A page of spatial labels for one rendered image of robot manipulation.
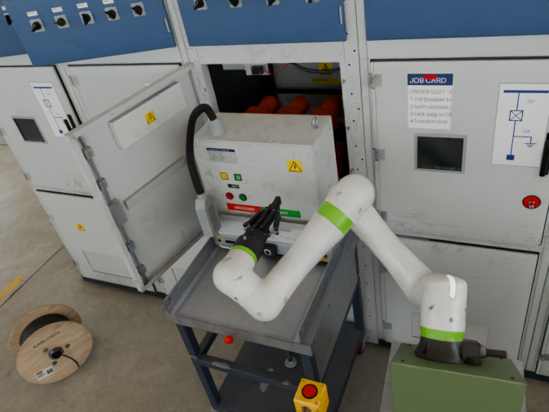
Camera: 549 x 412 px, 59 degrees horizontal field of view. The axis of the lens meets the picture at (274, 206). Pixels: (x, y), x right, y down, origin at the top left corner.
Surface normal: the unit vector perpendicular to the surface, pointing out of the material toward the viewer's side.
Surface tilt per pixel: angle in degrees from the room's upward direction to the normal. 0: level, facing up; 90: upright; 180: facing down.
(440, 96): 90
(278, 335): 0
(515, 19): 90
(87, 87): 90
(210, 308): 0
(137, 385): 0
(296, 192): 90
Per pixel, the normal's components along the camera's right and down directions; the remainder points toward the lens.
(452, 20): -0.38, 0.60
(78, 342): 0.62, 0.38
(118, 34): -0.10, 0.61
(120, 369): -0.17, -0.79
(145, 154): 0.82, 0.22
